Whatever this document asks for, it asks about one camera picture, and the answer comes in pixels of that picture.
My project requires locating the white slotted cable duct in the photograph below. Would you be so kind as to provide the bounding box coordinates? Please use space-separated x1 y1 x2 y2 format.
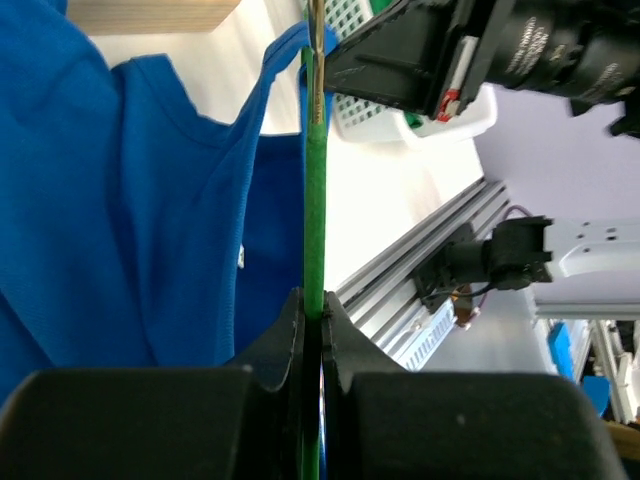
389 300 457 372

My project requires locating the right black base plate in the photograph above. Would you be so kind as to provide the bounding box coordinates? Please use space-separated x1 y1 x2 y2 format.
410 223 474 314

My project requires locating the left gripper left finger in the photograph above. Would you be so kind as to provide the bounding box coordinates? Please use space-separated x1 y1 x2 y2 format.
1 290 305 479

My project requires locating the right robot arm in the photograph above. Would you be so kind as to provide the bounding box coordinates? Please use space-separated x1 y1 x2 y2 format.
323 1 639 307

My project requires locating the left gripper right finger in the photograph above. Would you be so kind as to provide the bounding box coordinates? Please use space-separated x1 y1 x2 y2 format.
322 293 626 479

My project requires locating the aluminium mounting rail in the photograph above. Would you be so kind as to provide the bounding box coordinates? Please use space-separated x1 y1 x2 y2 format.
337 179 510 371

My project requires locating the blue tank top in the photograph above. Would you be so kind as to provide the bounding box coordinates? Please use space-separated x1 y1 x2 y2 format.
1 1 309 396

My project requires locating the white plastic basket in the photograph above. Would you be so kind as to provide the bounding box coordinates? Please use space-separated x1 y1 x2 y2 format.
325 0 498 150

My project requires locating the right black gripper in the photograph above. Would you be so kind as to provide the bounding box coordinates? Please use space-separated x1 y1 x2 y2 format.
324 1 515 123

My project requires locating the wooden clothes rack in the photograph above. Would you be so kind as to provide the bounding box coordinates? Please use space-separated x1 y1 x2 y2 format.
66 0 240 36

